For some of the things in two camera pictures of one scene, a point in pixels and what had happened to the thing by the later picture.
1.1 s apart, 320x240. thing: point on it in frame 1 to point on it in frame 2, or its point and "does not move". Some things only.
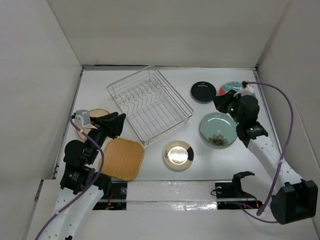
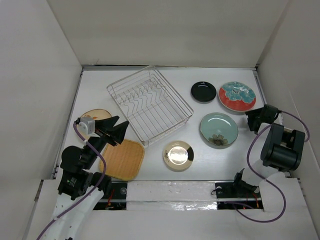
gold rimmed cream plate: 178,155 does not move
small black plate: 203,92 does not move
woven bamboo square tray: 123,158 does not move
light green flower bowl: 218,130 does not move
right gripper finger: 221,103 to 254,115
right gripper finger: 229,97 to 254,126
